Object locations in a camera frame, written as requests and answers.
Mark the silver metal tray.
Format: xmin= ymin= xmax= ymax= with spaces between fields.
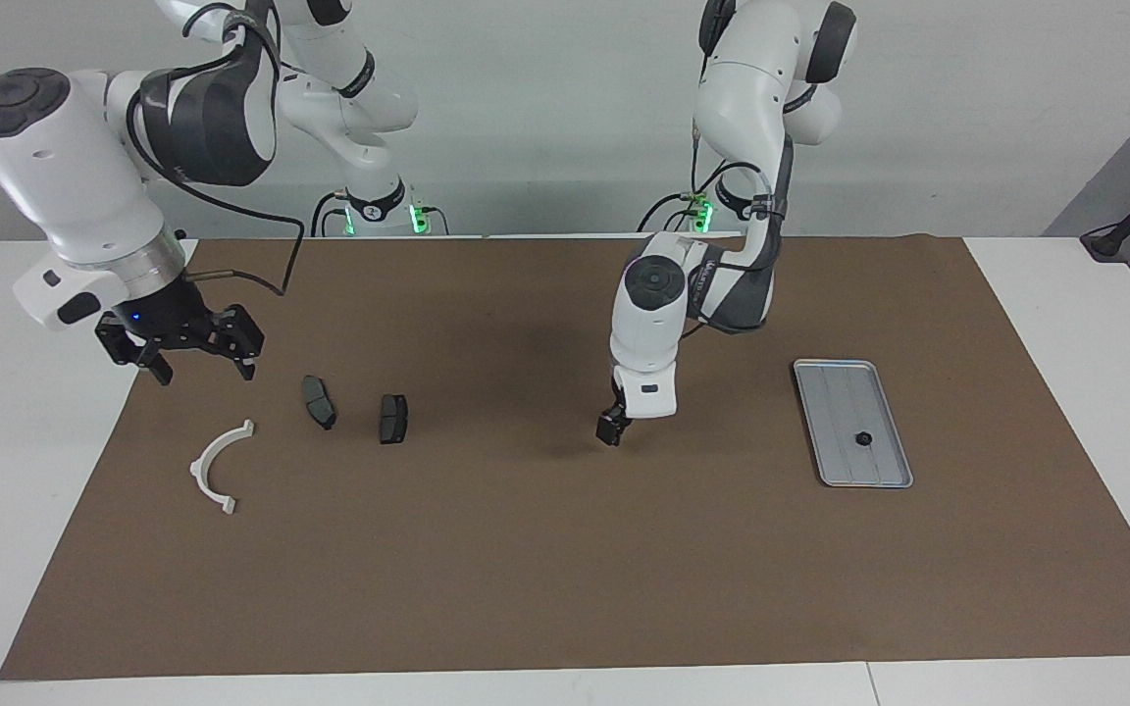
xmin=794 ymin=358 xmax=914 ymax=489

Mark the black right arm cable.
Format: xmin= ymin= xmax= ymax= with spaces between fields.
xmin=124 ymin=0 xmax=307 ymax=297

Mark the black base cable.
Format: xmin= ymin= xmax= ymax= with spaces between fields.
xmin=637 ymin=191 xmax=698 ymax=234
xmin=311 ymin=191 xmax=350 ymax=238

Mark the short rectangular brake pad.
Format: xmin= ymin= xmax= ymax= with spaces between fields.
xmin=379 ymin=393 xmax=411 ymax=445

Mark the white semicircular bracket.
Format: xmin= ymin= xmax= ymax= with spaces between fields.
xmin=189 ymin=419 xmax=256 ymax=516

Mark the brown table mat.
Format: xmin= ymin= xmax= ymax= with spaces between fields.
xmin=0 ymin=235 xmax=1130 ymax=681

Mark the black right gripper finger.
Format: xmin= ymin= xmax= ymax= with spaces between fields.
xmin=96 ymin=322 xmax=174 ymax=385
xmin=197 ymin=304 xmax=265 ymax=381

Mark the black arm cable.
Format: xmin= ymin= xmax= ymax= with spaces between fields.
xmin=688 ymin=0 xmax=792 ymax=344
xmin=124 ymin=0 xmax=307 ymax=297

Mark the long curved brake pad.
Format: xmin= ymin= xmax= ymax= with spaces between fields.
xmin=301 ymin=375 xmax=337 ymax=431

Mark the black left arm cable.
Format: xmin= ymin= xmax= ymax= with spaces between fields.
xmin=688 ymin=0 xmax=792 ymax=344

